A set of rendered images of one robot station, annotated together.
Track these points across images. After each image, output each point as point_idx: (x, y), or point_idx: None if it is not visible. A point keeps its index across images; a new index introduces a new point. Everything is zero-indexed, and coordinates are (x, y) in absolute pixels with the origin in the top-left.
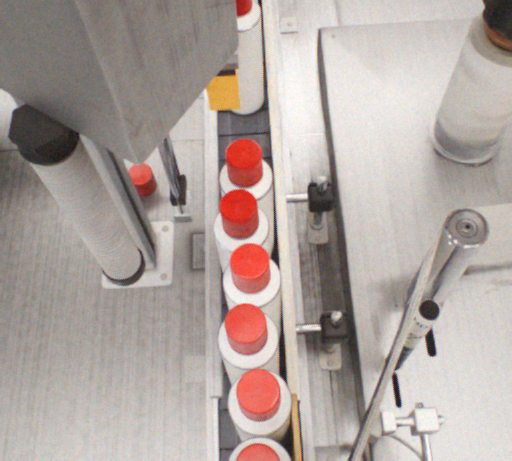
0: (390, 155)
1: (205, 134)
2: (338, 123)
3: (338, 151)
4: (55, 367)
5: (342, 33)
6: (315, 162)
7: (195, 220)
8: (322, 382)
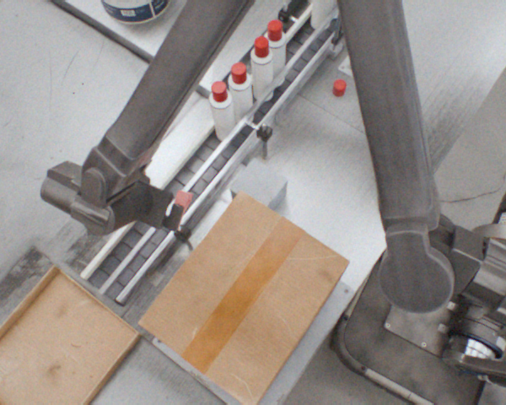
0: (241, 21)
1: (303, 76)
2: (247, 45)
3: (258, 35)
4: (415, 46)
5: (205, 81)
6: None
7: (328, 64)
8: None
